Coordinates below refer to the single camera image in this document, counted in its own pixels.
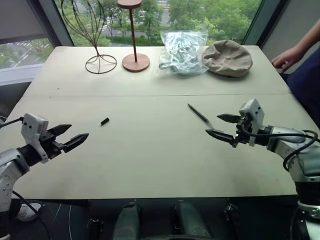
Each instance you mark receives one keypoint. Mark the beige beret hat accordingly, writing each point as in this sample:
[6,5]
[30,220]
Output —
[227,58]

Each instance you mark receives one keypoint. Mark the brown wooden disc stand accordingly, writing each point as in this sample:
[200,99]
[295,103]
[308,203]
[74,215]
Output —
[135,62]

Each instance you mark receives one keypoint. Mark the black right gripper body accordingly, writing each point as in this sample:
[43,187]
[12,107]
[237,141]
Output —
[241,136]

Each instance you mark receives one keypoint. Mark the person's bare forearm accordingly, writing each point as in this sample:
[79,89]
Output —
[310,42]

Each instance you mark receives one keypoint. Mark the person's bare hand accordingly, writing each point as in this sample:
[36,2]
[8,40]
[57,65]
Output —
[287,58]

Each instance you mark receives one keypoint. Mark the white shoe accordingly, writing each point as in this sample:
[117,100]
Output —
[28,212]

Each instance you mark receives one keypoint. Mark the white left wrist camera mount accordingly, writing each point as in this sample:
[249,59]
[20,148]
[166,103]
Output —
[33,125]

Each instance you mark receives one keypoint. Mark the clear plastic bag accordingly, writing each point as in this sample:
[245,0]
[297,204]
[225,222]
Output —
[182,52]

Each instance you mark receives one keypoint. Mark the dark window frame post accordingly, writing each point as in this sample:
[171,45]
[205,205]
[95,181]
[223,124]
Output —
[257,22]
[53,22]

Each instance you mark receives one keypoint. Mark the black table clamp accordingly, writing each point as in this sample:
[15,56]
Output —
[95,228]
[230,211]

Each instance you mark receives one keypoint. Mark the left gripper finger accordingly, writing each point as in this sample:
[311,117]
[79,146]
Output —
[75,142]
[61,129]

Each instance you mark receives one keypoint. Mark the grey window blind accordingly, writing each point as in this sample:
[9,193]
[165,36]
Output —
[20,17]

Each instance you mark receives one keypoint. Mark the person's dark blue clothing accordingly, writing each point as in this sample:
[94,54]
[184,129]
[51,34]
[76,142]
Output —
[307,82]

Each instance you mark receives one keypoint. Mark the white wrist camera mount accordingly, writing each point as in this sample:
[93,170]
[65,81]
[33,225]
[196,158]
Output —
[33,125]
[255,110]

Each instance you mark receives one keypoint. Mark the dark rounded shape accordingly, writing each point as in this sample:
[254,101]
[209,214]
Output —
[127,222]
[190,222]

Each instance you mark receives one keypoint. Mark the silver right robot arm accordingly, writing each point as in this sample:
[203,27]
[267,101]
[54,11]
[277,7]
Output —
[297,150]

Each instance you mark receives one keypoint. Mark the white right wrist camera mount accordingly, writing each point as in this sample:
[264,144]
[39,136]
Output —
[255,110]

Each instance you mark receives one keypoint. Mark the thin dark pen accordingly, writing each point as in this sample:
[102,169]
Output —
[198,114]

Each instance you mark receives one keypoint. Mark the black pen cap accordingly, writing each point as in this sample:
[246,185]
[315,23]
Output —
[105,121]

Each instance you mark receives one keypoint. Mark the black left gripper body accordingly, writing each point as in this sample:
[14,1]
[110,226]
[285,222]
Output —
[51,147]

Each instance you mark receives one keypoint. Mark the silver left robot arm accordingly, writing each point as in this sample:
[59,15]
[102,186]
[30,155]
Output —
[10,165]

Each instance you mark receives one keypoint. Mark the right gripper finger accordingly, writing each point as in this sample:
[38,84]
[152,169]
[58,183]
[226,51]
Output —
[221,135]
[228,117]

